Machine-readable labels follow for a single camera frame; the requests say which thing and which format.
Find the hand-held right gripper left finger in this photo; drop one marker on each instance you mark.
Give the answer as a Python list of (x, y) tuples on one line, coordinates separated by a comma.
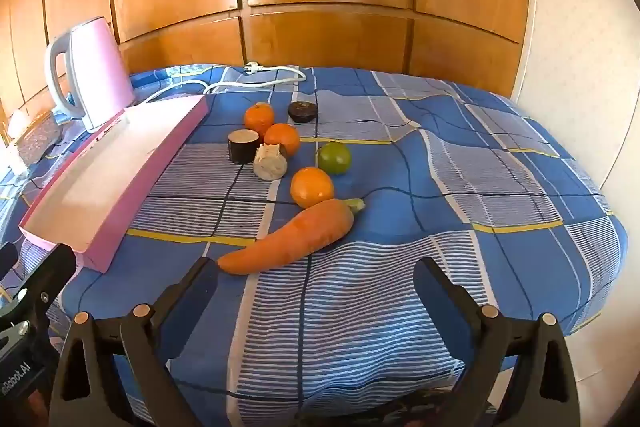
[(194, 293)]

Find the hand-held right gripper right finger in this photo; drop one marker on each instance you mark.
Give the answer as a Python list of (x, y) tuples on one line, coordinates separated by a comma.
[(436, 294)]

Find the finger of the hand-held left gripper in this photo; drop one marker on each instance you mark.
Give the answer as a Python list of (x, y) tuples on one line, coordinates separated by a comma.
[(7, 262), (60, 272)]

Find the pink shallow tray box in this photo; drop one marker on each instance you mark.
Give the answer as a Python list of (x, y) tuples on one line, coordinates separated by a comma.
[(100, 187)]

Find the carrot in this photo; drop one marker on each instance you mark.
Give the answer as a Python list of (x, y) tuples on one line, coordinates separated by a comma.
[(295, 237)]

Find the green lime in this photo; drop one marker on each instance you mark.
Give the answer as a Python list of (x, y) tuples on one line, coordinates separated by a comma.
[(334, 158)]

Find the orange with stem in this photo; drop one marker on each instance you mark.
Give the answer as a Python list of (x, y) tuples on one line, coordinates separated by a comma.
[(259, 117)]

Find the dark round fruit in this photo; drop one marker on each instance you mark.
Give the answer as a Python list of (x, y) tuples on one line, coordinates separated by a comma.
[(303, 112)]

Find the blue plaid tablecloth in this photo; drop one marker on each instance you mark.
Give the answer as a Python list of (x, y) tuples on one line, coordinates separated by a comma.
[(450, 207)]

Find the silver tissue box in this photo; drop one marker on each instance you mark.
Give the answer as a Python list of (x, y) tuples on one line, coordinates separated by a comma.
[(37, 139)]

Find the white tissue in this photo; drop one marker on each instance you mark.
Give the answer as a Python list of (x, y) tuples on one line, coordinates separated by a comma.
[(22, 121)]

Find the pink electric kettle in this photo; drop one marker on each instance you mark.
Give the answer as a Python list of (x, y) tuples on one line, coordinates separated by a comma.
[(100, 67)]

